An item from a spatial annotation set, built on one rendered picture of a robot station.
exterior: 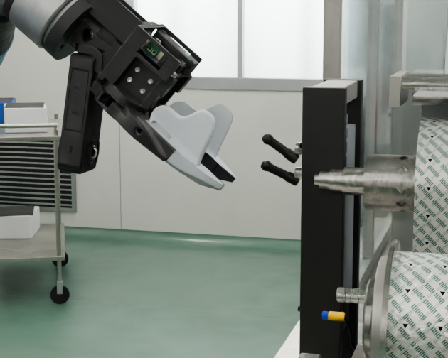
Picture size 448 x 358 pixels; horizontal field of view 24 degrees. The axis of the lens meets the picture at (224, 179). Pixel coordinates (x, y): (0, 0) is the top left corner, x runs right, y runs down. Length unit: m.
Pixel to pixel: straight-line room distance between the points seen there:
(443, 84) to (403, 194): 0.13
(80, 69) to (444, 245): 0.43
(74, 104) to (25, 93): 6.19
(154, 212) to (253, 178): 0.72
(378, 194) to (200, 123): 0.30
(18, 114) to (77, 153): 4.51
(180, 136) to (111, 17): 0.13
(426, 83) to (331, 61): 0.76
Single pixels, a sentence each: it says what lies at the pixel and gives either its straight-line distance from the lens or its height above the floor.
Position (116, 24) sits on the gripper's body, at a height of 1.52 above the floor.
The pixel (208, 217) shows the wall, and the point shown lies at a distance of 6.81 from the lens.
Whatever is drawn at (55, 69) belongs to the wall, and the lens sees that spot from 7.06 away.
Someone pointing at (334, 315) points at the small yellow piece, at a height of 1.23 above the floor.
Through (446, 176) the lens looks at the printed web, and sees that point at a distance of 1.11.
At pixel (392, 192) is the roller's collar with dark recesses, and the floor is 1.33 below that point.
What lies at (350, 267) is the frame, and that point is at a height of 1.20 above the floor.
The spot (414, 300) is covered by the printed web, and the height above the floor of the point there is 1.28.
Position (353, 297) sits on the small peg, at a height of 1.27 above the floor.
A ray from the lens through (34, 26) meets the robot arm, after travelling 0.98.
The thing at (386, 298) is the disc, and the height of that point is 1.29.
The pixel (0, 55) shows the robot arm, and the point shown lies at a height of 1.48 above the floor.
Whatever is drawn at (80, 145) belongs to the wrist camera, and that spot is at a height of 1.40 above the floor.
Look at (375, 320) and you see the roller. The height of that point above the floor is 1.27.
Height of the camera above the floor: 1.53
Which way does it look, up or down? 9 degrees down
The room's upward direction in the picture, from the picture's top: straight up
